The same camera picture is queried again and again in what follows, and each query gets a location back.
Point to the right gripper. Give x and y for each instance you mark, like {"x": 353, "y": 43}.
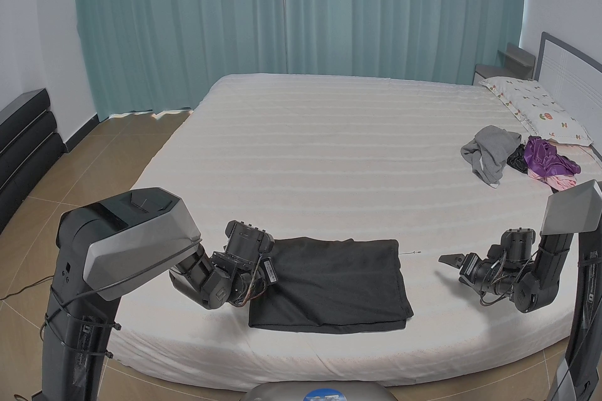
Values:
{"x": 475, "y": 271}

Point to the bed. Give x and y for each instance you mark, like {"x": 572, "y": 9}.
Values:
{"x": 329, "y": 154}

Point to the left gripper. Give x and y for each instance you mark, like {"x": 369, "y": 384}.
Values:
{"x": 268, "y": 272}

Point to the grey garment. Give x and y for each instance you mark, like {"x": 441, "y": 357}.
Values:
{"x": 491, "y": 150}

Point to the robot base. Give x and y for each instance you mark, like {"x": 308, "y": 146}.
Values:
{"x": 315, "y": 392}

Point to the grey bedside table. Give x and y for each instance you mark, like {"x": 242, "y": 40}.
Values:
{"x": 515, "y": 60}

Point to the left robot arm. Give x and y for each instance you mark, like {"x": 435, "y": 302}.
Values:
{"x": 117, "y": 230}

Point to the white printed pillow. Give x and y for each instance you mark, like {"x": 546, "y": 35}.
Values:
{"x": 536, "y": 105}

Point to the black T-shirt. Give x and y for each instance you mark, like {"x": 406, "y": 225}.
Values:
{"x": 338, "y": 286}

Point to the pink garment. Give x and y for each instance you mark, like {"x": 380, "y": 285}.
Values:
{"x": 557, "y": 182}

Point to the black shiny garment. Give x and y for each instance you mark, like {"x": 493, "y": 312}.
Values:
{"x": 516, "y": 162}

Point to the black chest of drawers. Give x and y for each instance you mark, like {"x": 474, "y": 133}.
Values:
{"x": 26, "y": 145}

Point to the purple garment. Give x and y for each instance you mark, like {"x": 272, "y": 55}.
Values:
{"x": 545, "y": 154}

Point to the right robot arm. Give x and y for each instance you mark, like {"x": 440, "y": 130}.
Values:
{"x": 555, "y": 258}

